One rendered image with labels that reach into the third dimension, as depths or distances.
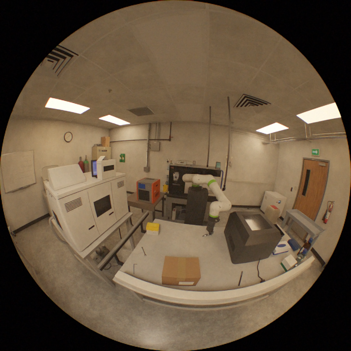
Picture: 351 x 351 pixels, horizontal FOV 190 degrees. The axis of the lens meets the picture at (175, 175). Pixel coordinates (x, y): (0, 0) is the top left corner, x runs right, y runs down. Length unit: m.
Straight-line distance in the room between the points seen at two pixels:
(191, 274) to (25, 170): 3.91
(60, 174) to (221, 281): 1.45
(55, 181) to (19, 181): 2.92
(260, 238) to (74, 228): 1.39
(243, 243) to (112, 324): 1.73
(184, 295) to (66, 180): 1.11
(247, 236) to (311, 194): 3.14
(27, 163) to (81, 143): 2.14
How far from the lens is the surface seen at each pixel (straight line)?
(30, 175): 3.81
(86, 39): 1.44
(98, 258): 2.01
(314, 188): 3.76
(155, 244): 1.04
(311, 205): 3.79
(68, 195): 0.88
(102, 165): 1.03
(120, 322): 1.77
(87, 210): 1.00
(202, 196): 1.66
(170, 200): 2.57
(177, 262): 0.73
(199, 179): 1.20
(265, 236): 0.95
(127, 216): 1.43
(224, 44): 1.29
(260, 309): 2.10
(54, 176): 1.03
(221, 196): 1.09
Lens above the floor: 1.68
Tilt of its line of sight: 11 degrees down
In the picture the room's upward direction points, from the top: 4 degrees clockwise
